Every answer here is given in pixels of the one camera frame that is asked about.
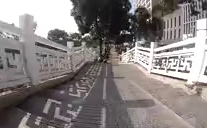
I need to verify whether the grey stone ramp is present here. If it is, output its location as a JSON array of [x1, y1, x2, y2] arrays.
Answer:
[[69, 61, 135, 128]]

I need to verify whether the large dark tree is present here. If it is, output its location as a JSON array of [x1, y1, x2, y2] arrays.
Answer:
[[69, 0, 134, 63]]

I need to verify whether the group of trees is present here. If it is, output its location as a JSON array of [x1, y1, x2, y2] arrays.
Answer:
[[46, 28, 84, 48]]

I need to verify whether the dark leafy tree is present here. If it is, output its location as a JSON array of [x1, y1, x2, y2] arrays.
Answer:
[[132, 6, 165, 46]]

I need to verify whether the white stone railing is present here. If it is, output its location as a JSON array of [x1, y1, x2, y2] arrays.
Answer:
[[0, 13, 99, 94], [119, 18, 207, 87]]

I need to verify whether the pale building with many windows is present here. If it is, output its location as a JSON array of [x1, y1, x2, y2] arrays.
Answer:
[[134, 0, 207, 46]]

